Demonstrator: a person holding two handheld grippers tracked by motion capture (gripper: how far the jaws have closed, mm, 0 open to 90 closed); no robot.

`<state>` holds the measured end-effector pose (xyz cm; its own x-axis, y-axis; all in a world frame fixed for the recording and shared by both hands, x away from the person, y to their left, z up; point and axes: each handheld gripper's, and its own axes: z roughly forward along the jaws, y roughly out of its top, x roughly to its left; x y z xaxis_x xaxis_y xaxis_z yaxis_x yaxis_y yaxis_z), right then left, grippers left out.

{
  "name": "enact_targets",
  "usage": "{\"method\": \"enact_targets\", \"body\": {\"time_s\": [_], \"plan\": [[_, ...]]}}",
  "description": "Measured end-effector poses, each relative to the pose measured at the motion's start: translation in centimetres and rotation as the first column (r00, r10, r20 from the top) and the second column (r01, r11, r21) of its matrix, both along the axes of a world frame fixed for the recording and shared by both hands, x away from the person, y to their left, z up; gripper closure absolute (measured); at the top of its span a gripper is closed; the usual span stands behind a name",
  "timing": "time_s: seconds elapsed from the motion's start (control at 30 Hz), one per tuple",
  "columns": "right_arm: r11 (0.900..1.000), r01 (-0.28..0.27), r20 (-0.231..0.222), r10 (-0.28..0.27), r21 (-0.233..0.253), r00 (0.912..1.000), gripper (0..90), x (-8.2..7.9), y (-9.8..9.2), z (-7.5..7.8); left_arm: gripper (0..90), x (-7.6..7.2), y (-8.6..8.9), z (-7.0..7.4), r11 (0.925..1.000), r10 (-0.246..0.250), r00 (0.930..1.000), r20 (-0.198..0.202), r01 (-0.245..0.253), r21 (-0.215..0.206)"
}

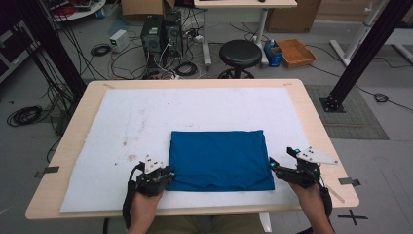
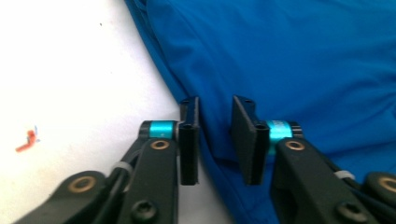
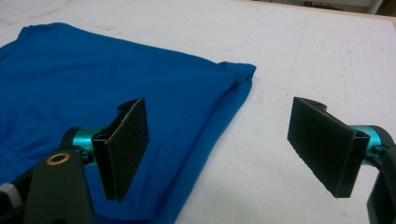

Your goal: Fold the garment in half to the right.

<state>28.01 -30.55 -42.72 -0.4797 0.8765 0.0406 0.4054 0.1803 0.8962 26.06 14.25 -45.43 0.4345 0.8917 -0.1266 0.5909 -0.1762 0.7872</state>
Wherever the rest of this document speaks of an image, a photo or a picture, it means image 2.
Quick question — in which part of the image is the blue t-shirt with white print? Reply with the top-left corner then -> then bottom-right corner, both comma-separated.
124,0 -> 396,224

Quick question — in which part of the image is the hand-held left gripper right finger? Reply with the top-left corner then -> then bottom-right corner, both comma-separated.
231,94 -> 379,224

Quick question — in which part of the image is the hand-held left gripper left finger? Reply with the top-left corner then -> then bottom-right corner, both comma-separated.
116,96 -> 200,224

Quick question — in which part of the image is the white table mat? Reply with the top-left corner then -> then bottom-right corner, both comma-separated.
0,0 -> 238,224

